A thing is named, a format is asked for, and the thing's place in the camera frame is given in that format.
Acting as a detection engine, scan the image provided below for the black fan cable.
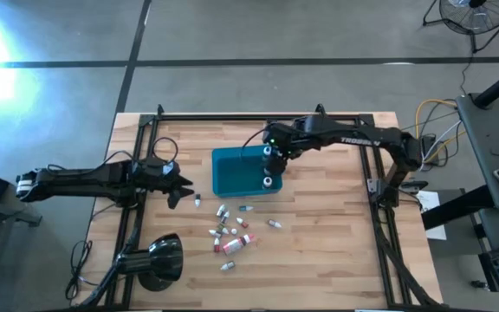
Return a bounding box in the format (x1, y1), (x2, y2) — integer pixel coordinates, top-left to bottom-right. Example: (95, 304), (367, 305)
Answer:
(459, 42), (476, 97)

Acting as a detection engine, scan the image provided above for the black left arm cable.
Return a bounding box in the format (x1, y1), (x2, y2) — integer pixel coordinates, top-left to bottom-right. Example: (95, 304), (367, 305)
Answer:
(152, 136), (179, 164)

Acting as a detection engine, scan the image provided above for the black desk beam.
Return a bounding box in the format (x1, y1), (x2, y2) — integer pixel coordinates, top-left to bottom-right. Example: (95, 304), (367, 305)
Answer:
(421, 185), (496, 231)

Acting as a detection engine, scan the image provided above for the teal plastic bin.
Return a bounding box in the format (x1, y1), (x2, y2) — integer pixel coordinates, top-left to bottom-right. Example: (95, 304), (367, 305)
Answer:
(211, 143), (284, 198)

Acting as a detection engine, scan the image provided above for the black floor cable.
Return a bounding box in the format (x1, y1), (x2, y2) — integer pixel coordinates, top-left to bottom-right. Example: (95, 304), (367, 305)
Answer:
(65, 240), (94, 301)

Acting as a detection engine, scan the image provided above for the large pink food coloring bottle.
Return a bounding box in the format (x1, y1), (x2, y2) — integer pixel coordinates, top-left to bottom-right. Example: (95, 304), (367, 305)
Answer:
(222, 233), (256, 256)

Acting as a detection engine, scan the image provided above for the black glossy desk lamp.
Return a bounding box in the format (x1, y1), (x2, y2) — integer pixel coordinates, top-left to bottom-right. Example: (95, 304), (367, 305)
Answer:
(113, 232), (185, 293)

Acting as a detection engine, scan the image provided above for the black floor fan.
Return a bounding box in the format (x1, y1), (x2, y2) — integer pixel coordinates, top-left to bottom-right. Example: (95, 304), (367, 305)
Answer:
(422, 0), (499, 53)

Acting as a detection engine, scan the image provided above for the yellow cable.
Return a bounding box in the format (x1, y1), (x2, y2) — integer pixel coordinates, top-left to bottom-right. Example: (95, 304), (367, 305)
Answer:
(413, 98), (465, 166)

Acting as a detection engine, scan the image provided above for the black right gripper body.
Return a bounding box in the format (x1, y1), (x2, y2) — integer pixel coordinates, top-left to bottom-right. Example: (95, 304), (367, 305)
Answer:
(264, 122), (302, 161)

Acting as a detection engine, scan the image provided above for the grey desk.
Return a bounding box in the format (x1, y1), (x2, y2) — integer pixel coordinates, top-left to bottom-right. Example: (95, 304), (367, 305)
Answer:
(456, 93), (499, 211)

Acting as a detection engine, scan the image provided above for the white cable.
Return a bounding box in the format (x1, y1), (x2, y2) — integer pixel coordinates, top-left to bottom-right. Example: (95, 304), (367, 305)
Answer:
(422, 120), (463, 171)

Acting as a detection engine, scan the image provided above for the black power adapter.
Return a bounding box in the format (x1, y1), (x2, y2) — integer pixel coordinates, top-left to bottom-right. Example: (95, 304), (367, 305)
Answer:
(421, 133), (439, 166)

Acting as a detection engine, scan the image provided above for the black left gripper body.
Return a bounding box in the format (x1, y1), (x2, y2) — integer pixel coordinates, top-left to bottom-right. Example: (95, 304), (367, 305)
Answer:
(136, 156), (182, 196)

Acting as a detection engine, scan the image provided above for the grey metal stand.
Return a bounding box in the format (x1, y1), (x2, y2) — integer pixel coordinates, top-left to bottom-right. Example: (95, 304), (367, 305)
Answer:
(0, 197), (42, 229)

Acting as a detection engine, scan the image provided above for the black clamp handle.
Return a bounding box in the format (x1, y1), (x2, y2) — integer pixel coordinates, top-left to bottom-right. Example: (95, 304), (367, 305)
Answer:
(400, 179), (430, 192)

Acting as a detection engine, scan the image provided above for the white paper sheet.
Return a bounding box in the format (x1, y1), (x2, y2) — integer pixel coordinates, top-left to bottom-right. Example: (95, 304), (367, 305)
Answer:
(416, 189), (448, 241)

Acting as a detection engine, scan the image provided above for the black aluminium table frame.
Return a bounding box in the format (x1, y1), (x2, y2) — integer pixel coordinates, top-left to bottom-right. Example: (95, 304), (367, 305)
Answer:
(101, 103), (445, 309)

